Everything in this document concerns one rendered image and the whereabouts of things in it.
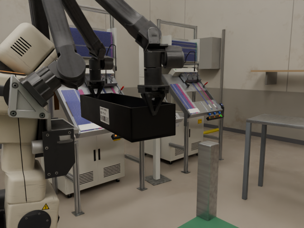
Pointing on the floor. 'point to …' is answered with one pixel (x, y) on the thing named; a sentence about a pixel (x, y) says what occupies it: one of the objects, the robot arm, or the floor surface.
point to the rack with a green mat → (207, 189)
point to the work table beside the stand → (298, 122)
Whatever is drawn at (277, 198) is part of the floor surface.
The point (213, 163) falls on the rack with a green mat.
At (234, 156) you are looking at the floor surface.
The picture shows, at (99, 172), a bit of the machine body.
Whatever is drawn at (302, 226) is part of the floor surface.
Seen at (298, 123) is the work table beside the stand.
